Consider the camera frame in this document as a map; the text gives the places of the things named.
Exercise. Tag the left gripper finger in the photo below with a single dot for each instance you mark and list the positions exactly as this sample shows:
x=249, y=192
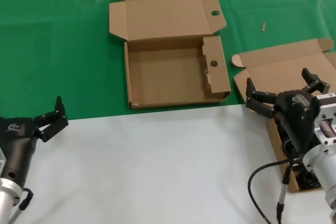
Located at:
x=53, y=121

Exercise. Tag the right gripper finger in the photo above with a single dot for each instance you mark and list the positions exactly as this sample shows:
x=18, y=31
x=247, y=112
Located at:
x=262, y=100
x=319, y=85

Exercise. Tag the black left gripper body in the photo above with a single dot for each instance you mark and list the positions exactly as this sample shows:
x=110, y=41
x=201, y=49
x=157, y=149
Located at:
x=15, y=142

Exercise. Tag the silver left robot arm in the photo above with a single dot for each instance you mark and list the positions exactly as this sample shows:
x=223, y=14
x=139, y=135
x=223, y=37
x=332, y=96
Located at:
x=6, y=195

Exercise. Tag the open cardboard box with holes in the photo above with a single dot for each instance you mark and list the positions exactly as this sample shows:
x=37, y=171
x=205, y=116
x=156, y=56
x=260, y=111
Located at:
x=162, y=19

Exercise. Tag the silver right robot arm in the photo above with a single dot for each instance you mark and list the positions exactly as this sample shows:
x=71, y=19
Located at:
x=323, y=166

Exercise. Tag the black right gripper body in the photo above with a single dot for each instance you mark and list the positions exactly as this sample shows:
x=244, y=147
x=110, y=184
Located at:
x=296, y=113

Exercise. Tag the green table mat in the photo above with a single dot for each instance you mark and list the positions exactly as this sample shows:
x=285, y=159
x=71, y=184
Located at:
x=52, y=51

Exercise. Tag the small tan cardboard strip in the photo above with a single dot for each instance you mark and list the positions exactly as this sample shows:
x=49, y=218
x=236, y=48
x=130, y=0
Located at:
x=263, y=27

